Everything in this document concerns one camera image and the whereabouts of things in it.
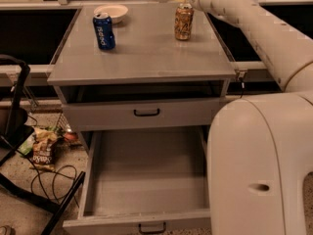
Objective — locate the blue pepsi can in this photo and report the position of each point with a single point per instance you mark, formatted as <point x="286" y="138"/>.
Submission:
<point x="102" y="23"/>

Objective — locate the white bowl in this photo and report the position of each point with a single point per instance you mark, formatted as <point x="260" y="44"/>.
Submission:
<point x="116" y="12"/>

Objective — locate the red object on floor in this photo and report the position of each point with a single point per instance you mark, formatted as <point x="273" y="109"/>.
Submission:
<point x="70" y="136"/>

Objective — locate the grey open middle drawer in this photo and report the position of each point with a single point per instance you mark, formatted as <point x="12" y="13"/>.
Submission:
<point x="149" y="176"/>

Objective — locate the grey closed top drawer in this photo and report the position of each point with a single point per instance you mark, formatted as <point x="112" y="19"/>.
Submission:
<point x="119" y="115"/>

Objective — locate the black metal stand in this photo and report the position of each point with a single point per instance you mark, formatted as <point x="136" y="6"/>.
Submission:
<point x="13" y="133"/>

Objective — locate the orange soda can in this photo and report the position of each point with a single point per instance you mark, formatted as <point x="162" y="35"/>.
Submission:
<point x="183" y="21"/>

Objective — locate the green bag on floor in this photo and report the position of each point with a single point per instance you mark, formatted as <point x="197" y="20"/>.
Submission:
<point x="26" y="147"/>

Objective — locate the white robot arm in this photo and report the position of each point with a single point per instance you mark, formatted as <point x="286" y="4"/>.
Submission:
<point x="260" y="148"/>

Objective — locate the chip bag on floor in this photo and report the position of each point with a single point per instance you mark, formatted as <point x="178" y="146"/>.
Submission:
<point x="43" y="149"/>

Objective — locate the grey drawer cabinet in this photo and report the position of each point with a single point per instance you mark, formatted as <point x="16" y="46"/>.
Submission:
<point x="147" y="64"/>

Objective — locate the black middle drawer handle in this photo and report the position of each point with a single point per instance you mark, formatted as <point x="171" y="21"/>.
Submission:
<point x="151" y="229"/>

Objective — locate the black top drawer handle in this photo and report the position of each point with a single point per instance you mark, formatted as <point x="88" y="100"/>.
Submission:
<point x="146" y="113"/>

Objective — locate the black drawer handle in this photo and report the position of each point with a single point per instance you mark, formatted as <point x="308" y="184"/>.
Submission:
<point x="151" y="229"/>
<point x="146" y="113"/>

